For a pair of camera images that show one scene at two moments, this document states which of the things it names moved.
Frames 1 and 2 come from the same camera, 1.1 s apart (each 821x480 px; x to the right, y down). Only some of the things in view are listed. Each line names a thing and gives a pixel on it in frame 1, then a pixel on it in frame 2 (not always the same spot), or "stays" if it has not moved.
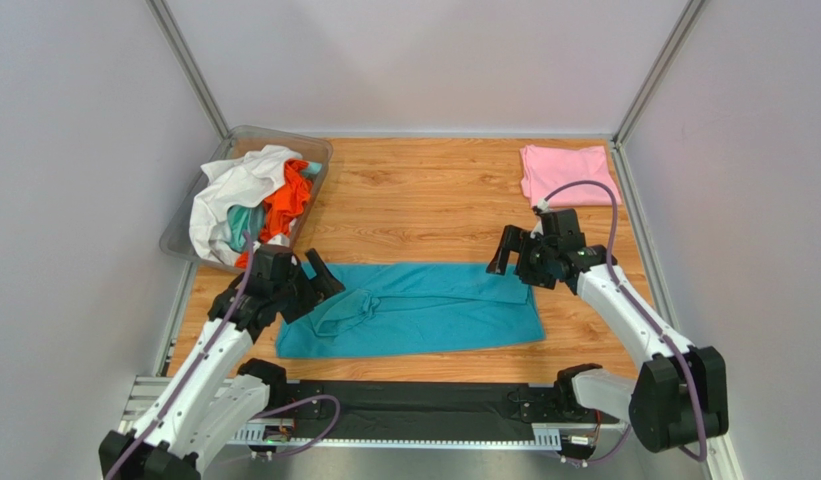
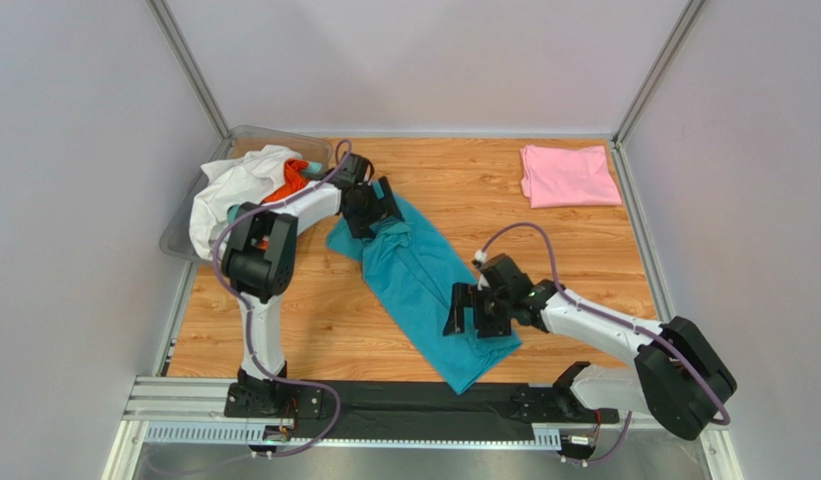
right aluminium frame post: x=658 y=70 stays
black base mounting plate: x=435 y=410 stays
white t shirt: x=233 y=182 stays
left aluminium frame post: x=169 y=25 stays
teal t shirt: x=401 y=305 -> x=411 y=279
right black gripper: x=525 y=254 -> x=483 y=306
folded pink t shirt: x=546 y=167 stays
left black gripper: x=324 y=285 -> x=361 y=226
